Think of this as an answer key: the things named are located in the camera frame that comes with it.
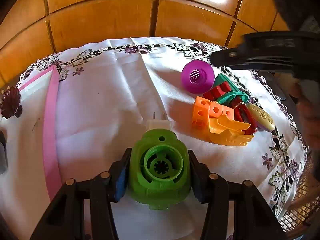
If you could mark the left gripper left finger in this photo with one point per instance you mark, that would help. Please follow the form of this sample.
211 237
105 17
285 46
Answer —
106 188

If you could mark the clear jar black lid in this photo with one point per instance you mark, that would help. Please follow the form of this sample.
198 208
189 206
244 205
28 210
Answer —
3 154

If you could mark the magenta round strainer cup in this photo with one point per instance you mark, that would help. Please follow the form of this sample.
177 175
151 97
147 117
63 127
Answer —
197 77

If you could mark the red plastic block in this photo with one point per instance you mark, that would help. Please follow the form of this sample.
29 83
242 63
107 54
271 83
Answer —
217 91

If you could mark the gold oval plastic piece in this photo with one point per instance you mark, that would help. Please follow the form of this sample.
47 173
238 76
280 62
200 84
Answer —
263 119

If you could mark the person's right hand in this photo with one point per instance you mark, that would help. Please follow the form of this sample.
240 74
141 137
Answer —
309 118

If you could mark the orange linked cubes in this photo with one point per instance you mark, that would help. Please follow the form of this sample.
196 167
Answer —
203 109

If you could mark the teal plastic funnel stand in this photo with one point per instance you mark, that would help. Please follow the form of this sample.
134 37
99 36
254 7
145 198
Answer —
228 97

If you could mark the green white plug-in device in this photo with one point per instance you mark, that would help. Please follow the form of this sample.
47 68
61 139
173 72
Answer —
159 171

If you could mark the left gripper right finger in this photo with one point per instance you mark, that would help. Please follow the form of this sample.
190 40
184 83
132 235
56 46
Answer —
211 189

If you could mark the white floral embroidered tablecloth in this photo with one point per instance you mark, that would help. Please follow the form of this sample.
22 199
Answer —
107 92

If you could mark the yellow orange plastic scoop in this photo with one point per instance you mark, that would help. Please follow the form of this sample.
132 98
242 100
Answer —
224 131

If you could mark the wicker chair seat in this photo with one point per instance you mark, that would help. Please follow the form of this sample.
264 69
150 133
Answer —
302 212

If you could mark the pink white shallow tray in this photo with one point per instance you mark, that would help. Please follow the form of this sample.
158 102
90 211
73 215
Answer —
24 193

